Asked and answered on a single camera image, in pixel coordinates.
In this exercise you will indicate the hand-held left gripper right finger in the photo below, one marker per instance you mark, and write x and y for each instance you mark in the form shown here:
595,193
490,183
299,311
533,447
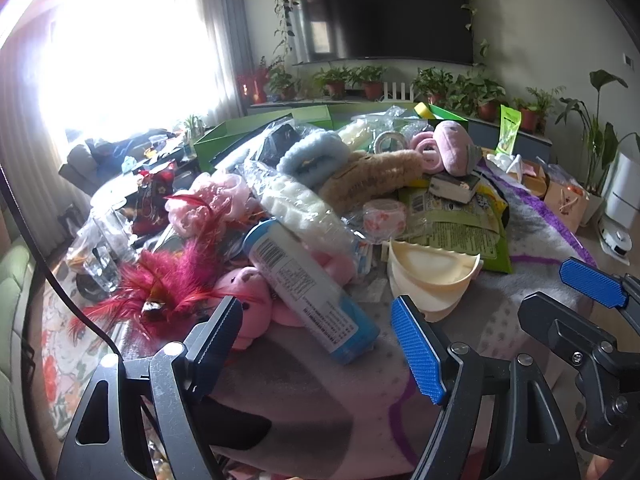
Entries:
420,355

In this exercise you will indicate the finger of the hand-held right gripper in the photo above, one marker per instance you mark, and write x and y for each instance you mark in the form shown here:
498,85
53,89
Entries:
595,282
565,322

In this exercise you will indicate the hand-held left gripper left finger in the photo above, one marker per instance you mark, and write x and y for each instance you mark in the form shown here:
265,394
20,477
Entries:
220,340

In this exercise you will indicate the cream plastic bowl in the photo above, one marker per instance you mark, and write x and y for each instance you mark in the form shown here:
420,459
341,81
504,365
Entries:
430,270

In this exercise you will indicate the magenta feather ornament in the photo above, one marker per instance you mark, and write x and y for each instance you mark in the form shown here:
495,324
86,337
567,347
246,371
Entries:
150,280

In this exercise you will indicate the blue white cylinder can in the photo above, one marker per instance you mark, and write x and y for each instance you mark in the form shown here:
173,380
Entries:
305,285

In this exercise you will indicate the white sponges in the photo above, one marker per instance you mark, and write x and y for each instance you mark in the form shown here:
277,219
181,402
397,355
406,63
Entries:
305,205

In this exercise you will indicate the pink plush bear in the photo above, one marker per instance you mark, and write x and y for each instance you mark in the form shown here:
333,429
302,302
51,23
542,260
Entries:
250,285

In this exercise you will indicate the tan paper bag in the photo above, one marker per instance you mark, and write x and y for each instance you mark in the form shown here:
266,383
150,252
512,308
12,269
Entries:
565,207

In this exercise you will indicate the green snack packet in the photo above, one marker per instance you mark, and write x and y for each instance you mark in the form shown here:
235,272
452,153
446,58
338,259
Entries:
450,240

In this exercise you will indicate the glass cup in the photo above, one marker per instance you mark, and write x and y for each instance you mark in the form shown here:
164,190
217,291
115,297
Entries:
102,265

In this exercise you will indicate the pink printed tape roll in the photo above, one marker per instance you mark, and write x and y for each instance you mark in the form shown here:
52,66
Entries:
385,220

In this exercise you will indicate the large leafy floor plant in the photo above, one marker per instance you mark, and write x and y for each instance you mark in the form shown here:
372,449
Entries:
595,135

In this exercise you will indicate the white glove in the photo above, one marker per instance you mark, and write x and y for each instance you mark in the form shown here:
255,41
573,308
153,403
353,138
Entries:
502,162

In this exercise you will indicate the pink organza scrunchie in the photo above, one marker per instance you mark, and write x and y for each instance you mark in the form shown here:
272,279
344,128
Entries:
230,187

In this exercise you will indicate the red patterned pouch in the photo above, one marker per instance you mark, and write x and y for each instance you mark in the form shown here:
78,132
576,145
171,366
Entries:
152,200

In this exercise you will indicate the floral printed mat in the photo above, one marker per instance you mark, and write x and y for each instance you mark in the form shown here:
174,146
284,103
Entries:
60,360

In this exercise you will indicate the small dark box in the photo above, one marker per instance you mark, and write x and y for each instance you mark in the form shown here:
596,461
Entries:
455,187

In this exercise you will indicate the green pouch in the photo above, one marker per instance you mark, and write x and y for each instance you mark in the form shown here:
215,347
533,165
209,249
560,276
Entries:
509,130

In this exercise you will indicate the dark round coffee table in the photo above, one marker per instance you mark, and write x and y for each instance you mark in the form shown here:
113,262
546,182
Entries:
187,167

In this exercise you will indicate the beige plush toy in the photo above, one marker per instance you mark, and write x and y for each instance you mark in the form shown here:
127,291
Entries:
365,175

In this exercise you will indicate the pink plush toy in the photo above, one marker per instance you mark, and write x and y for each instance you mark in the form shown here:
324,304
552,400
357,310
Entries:
452,147

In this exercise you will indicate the light blue plush toy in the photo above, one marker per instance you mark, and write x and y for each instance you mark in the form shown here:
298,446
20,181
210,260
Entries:
130,163

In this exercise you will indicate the black item in clear bag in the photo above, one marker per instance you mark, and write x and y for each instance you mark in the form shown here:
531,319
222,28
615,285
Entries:
282,142

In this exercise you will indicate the spider plant in glass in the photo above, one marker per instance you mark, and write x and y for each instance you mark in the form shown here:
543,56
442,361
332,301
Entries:
194,127

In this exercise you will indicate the clear tape roll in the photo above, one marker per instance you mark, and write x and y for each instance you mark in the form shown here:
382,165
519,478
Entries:
378,141

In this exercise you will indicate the grey sofa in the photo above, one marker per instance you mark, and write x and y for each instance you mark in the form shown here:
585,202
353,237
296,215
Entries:
80,160

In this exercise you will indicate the clear plastic bag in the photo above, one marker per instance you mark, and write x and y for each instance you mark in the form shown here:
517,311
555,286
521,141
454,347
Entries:
360,132

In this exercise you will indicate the red flower decoration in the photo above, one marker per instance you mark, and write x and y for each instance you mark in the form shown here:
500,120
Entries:
250,82

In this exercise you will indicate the white router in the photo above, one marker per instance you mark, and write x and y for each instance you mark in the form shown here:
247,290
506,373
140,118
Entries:
398,92

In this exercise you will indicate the row of potted plants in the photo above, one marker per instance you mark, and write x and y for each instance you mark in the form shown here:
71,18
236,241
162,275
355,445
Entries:
372,77

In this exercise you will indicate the taupe curtain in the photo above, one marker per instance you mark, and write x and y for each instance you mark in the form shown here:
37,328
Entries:
22,125

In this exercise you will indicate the trailing vine plant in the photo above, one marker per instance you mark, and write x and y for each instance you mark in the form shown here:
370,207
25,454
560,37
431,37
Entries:
470,10
285,15

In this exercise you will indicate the grey curtain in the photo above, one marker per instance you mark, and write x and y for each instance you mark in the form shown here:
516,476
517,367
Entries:
227,35

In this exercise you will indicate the window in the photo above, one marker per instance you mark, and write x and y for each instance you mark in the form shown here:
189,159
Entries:
125,50

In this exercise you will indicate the wall television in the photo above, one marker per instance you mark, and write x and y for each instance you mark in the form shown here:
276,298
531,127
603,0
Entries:
390,10

